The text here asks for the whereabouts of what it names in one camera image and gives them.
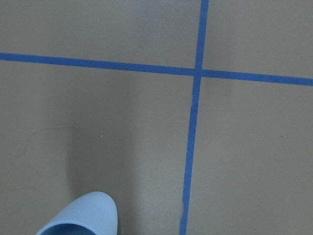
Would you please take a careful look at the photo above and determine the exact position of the light blue plastic cup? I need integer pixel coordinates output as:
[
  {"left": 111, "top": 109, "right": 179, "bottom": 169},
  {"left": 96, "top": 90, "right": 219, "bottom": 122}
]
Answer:
[{"left": 37, "top": 191, "right": 118, "bottom": 235}]

